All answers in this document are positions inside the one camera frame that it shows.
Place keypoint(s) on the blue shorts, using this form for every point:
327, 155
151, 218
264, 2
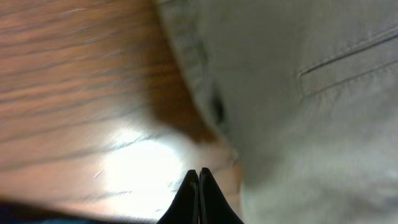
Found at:
19, 212

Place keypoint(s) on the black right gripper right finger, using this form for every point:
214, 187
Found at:
214, 208

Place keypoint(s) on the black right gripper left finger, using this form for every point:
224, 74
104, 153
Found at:
184, 208

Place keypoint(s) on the light grey shorts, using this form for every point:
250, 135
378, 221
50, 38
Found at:
306, 92

